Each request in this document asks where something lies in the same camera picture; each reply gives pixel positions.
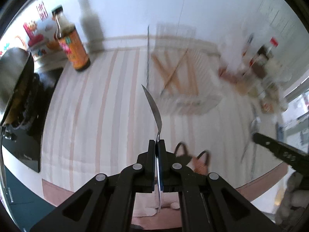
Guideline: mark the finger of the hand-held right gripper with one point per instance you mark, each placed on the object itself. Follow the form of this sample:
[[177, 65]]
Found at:
[[284, 153]]

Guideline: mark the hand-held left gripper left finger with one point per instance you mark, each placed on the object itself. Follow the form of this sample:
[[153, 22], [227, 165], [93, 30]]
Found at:
[[149, 169]]

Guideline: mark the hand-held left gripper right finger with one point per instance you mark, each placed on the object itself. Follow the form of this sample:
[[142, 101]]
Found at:
[[163, 164]]

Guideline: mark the clear plastic container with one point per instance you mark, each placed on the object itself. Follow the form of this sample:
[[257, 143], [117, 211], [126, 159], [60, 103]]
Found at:
[[183, 101]]

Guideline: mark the person's right hand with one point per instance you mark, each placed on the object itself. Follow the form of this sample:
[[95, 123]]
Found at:
[[297, 205]]

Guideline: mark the blue smartphone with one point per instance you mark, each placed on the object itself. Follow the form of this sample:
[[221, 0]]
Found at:
[[279, 131]]

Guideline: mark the window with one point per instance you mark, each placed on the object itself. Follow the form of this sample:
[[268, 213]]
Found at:
[[299, 111]]

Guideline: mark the cat print tablecloth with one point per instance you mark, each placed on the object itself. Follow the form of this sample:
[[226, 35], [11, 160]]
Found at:
[[96, 113]]

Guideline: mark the glass jar brown lid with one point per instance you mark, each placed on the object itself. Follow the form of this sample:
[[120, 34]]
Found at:
[[259, 66]]

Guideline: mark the dark bottle red cap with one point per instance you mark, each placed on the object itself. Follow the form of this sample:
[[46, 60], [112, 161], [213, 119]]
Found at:
[[269, 48]]

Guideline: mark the white bottle blue label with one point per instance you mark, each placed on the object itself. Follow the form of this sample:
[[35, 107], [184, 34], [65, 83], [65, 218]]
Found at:
[[248, 44]]

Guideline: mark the black cooktop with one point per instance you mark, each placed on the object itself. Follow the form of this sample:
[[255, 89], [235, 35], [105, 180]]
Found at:
[[29, 145]]

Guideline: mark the blue cabinet door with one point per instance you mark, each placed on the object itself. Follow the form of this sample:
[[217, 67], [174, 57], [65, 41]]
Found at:
[[21, 198]]

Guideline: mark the dark sauce bottle orange label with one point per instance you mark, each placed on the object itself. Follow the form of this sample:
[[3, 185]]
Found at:
[[73, 50]]

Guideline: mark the colourful wall stickers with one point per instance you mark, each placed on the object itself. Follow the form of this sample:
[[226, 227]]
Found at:
[[36, 36]]

